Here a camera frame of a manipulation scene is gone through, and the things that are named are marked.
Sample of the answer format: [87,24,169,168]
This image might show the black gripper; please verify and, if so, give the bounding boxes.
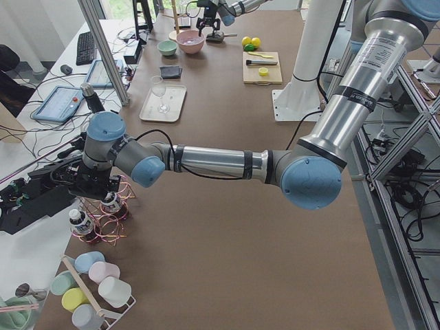
[67,162,122,200]
[196,6,221,39]

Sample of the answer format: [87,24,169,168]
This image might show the copper wire bottle basket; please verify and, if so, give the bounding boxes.
[71,175,136,246]

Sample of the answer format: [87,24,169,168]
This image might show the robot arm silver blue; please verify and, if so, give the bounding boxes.
[69,1,439,210]
[196,0,265,36]

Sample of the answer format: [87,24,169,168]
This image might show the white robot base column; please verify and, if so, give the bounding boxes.
[272,0,345,122]

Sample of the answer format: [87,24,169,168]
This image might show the tea bottle middle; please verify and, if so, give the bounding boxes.
[100,192,129,220]

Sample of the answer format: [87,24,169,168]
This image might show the tea bottle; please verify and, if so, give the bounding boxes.
[100,192,129,220]
[69,208,100,244]

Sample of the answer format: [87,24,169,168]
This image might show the tea bottle front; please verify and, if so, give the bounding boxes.
[69,208,100,244]

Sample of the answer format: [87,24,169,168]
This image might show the metal ice scoop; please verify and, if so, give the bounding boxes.
[206,31,237,43]

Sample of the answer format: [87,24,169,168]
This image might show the pink bowl with ice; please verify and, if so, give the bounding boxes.
[176,30,205,54]

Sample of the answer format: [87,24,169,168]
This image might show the yellow lemon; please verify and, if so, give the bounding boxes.
[251,37,261,49]
[241,36,252,47]

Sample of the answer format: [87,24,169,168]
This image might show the green small bowl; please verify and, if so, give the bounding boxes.
[157,40,177,56]

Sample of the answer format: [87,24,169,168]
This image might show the green lime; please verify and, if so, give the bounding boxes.
[243,44,255,52]

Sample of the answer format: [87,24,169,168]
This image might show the wooden mug tree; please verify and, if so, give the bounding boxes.
[162,0,191,41]

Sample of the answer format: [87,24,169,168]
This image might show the yellow plastic knife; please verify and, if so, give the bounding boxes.
[247,52,274,58]

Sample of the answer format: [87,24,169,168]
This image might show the black muddler tool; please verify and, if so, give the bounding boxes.
[245,59,278,66]

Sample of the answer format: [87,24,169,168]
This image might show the dark grey folded cloth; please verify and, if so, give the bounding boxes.
[160,65,182,79]

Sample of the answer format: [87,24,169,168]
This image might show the black equipment case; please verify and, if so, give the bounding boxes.
[1,156,80,234]

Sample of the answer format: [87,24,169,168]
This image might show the wooden cutting board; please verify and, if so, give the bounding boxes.
[243,52,283,85]

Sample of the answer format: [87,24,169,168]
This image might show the half lemon slice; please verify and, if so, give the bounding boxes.
[258,67,269,76]

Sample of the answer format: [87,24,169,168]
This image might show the clear wine glass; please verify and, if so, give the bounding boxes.
[151,76,170,113]

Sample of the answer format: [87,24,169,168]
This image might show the black thermos bottle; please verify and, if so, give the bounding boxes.
[80,82,105,113]

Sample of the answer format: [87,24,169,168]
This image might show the blue cup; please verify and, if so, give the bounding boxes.
[74,251,105,274]

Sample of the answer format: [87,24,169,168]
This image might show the cream rectangular tray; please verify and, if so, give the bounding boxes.
[139,85,187,122]

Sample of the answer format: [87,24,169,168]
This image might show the blue teach pendant near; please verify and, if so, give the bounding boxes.
[31,86,84,124]

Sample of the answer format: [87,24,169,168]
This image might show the blue teach pendant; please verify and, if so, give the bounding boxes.
[31,86,84,124]
[85,59,113,89]

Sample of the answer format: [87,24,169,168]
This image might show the pink cup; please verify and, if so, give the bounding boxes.
[88,261,120,284]

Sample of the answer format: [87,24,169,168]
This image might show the green cup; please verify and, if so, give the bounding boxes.
[49,270,78,296]

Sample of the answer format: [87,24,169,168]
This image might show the blue teach pendant far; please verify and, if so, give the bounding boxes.
[85,59,113,89]

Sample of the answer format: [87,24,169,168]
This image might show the white cup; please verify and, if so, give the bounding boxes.
[98,276,132,308]

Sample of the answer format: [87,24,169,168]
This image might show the yellow cup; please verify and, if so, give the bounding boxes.
[61,287,89,313]

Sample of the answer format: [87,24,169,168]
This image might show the black computer mouse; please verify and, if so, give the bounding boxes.
[60,65,73,76]

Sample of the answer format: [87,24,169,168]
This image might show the black keyboard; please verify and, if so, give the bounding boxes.
[76,32,96,65]

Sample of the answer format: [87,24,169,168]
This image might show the metal jigger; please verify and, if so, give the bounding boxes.
[15,283,47,301]

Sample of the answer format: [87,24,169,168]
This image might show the white cup rack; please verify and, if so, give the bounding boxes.
[61,255,137,329]

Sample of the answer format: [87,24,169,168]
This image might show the grey cup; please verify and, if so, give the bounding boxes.
[71,304,104,330]

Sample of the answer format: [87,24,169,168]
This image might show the aluminium frame post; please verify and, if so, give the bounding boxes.
[78,0,129,107]

